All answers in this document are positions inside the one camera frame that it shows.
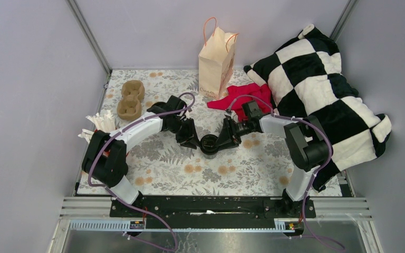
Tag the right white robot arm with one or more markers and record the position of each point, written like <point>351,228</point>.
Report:
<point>309,148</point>

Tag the red cloth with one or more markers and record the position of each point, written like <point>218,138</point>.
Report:
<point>262,92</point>

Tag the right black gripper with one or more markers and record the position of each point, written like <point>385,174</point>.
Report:
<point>228,137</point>

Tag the black white checkered blanket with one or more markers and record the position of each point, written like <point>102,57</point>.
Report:
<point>305,78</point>

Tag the floral table mat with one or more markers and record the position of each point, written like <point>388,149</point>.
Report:
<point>260,166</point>

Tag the dark translucent coffee cup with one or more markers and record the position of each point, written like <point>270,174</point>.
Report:
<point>209,155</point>

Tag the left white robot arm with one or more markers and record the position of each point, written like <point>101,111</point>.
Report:
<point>105,157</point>

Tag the black cup lid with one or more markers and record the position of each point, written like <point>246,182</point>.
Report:
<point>208,143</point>

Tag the beige paper bag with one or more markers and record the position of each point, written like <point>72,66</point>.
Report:
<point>216,61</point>

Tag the brown pulp cup carrier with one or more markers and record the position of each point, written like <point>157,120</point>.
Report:
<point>129,107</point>

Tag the red ribbed cup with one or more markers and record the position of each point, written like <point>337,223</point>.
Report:
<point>106,153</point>

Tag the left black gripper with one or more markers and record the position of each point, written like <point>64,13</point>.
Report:
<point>190,138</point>

